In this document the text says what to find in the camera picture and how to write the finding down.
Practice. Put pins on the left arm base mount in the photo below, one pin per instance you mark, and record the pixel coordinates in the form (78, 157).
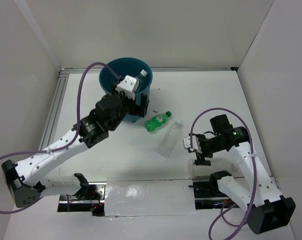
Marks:
(89, 198)

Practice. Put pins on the white front cover panel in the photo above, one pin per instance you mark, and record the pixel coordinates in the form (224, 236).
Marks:
(149, 198)

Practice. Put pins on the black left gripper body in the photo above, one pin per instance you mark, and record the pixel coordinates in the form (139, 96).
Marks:
(128, 106)

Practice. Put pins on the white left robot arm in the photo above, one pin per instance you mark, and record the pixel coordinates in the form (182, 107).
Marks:
(27, 179)

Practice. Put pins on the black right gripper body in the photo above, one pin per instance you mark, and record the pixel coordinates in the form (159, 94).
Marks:
(210, 145)

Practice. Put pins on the teal plastic bin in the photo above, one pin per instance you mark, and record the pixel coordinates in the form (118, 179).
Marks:
(122, 67)

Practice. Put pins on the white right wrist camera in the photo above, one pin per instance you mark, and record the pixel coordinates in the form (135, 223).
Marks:
(192, 143)

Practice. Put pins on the green plastic bottle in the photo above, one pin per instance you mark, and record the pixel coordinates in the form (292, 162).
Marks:
(157, 121)

